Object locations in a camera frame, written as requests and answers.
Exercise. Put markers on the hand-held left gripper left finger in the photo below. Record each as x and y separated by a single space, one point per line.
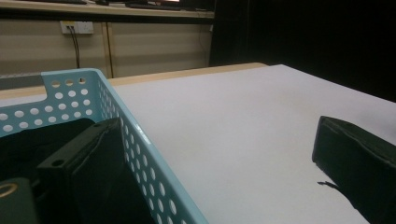
93 174

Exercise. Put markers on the white table cover sheet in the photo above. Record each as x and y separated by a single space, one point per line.
233 124

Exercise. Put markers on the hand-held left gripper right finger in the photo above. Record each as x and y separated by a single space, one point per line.
358 161

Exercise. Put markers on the white wall socket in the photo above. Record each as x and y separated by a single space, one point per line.
82 27

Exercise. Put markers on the blue perforated plastic basket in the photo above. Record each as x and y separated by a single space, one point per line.
71 93

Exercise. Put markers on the beige wooden desk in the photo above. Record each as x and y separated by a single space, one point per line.
155 46

